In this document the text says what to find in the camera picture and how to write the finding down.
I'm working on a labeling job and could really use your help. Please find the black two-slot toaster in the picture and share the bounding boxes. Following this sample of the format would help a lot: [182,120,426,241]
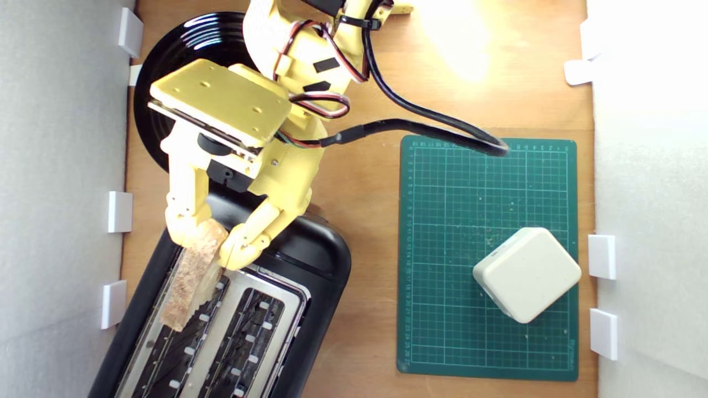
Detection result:
[88,185,352,398]

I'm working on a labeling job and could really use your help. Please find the brown bread slice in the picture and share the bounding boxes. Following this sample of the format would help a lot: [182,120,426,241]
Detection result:
[159,219,230,333]

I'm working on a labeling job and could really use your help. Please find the yellow gripper camera mount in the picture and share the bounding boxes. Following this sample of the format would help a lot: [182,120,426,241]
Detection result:
[148,58,293,161]

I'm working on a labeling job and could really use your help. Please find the red black servo wires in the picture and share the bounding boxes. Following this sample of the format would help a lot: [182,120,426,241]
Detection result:
[272,19,370,149]

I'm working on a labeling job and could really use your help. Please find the green cutting mat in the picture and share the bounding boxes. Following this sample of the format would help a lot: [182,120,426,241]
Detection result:
[397,135,579,382]

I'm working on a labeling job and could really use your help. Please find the white wall clip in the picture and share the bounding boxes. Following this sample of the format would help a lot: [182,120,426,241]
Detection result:
[101,280,128,330]
[587,234,617,280]
[564,59,595,86]
[118,7,144,59]
[579,19,596,60]
[590,308,619,361]
[107,191,133,233]

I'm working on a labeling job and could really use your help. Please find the black round plate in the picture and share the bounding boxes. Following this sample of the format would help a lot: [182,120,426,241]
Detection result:
[134,12,255,176]

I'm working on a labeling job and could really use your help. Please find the thick black cable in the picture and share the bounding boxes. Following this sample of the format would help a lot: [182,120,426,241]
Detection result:
[320,0,509,157]

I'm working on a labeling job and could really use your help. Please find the white square block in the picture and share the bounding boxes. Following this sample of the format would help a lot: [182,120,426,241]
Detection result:
[472,227,582,324]

